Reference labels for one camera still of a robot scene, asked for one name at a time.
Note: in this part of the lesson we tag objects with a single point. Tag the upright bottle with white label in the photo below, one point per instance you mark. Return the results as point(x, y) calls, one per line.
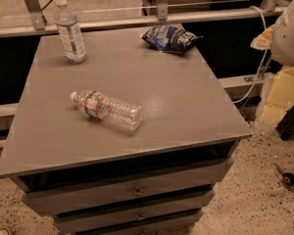
point(68, 27)

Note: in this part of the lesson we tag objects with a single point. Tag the white shoe tip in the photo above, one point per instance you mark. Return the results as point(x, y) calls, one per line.
point(6, 230)

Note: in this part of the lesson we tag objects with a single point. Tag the top grey drawer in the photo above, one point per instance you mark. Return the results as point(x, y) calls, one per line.
point(84, 196)

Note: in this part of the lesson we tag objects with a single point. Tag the grey drawer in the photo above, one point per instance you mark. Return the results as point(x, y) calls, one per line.
point(148, 225)
point(136, 212)
point(84, 196)

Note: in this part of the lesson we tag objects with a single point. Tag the bottom grey drawer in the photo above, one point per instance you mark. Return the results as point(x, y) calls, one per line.
point(148, 225)

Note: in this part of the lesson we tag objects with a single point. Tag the black caster wheel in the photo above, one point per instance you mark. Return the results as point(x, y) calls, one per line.
point(287, 177)

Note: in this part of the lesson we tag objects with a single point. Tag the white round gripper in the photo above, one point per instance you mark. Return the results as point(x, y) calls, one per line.
point(290, 38)

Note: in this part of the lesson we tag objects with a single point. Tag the clear bottle with red label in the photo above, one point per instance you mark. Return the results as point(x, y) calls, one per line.
point(109, 109)

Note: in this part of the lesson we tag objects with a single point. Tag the metal railing frame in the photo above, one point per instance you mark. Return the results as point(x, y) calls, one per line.
point(36, 17)

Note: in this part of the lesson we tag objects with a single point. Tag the middle grey drawer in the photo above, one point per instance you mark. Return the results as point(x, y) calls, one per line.
point(136, 212)

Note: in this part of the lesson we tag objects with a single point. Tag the dark blue snack bag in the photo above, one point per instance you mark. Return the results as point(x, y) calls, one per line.
point(169, 39)

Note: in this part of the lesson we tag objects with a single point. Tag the grey drawer cabinet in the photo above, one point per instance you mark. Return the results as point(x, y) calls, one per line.
point(128, 142)

